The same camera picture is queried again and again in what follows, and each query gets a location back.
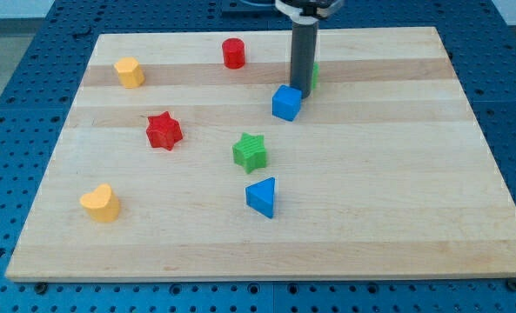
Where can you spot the blue cube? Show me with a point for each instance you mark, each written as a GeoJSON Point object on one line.
{"type": "Point", "coordinates": [286, 103]}

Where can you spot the green star block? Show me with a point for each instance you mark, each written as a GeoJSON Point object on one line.
{"type": "Point", "coordinates": [250, 153]}

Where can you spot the blue triangle block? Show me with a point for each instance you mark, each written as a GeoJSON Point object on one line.
{"type": "Point", "coordinates": [261, 197]}

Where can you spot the wooden board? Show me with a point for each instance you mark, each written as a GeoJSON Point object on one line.
{"type": "Point", "coordinates": [384, 174]}

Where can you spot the red star block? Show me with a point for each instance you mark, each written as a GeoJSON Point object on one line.
{"type": "Point", "coordinates": [163, 131]}

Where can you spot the green block behind rod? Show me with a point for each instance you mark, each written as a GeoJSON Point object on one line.
{"type": "Point", "coordinates": [315, 71]}

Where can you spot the red cylinder block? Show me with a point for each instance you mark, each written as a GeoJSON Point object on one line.
{"type": "Point", "coordinates": [233, 53]}

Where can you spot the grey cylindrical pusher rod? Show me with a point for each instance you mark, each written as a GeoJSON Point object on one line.
{"type": "Point", "coordinates": [304, 39]}

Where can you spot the yellow hexagon block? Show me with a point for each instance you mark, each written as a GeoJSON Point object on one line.
{"type": "Point", "coordinates": [129, 72]}

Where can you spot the yellow heart block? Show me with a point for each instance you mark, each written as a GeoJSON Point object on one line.
{"type": "Point", "coordinates": [102, 204]}

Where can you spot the white rod mount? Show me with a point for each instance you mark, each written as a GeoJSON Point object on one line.
{"type": "Point", "coordinates": [308, 12]}

